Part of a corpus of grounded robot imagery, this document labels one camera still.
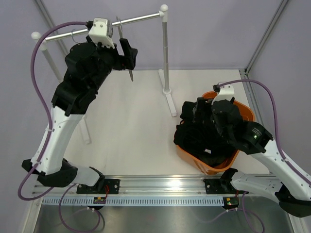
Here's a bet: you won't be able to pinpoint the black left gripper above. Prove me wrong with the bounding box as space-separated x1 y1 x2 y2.
86 34 137 91

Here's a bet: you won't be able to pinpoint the black shorts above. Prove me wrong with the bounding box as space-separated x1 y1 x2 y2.
173 101 236 167

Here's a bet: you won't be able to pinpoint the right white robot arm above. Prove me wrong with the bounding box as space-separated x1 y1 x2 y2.
193 83 311 217

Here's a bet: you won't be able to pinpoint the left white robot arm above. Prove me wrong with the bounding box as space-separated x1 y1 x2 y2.
22 18 138 194

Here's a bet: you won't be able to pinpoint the orange plastic basket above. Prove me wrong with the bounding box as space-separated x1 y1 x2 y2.
173 91 256 176

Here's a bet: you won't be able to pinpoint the white clothes rack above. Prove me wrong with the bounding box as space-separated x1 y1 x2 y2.
31 4 177 144

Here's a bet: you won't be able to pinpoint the aluminium mounting rail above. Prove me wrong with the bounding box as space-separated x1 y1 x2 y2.
31 176 280 197

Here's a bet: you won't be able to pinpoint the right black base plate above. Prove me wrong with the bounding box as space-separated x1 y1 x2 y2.
203 178 237 194

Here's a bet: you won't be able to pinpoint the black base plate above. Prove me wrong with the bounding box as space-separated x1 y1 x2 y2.
76 178 120 194
203 178 237 194

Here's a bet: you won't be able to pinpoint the white slotted cable duct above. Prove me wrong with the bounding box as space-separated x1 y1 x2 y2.
41 196 241 207

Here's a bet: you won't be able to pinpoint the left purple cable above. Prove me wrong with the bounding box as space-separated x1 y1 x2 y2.
18 21 106 231

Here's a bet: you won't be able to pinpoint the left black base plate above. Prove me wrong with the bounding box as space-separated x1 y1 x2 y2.
76 178 120 194

